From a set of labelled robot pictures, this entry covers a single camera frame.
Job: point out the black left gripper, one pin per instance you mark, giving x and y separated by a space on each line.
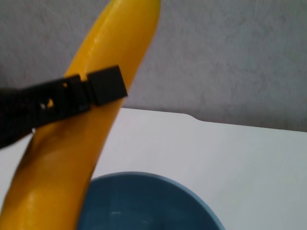
12 115

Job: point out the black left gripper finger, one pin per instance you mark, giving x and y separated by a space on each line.
108 86

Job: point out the yellow plastic banana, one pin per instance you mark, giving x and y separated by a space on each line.
57 167

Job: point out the blue plastic bowl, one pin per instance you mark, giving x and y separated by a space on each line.
144 206

